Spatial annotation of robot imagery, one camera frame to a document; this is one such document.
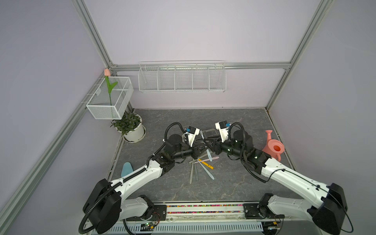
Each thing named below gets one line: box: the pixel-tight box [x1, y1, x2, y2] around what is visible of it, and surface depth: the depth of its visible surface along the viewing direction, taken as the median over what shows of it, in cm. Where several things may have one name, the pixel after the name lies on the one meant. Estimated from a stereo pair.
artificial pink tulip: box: [104, 68, 118, 106], surface depth 87 cm
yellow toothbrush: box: [197, 158, 214, 170], surface depth 91 cm
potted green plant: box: [109, 108, 147, 144], surface depth 92 cm
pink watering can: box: [261, 130, 285, 163], surface depth 87 cm
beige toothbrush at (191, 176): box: [189, 163, 194, 185], surface depth 87 cm
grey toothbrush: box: [194, 163, 199, 181], surface depth 88 cm
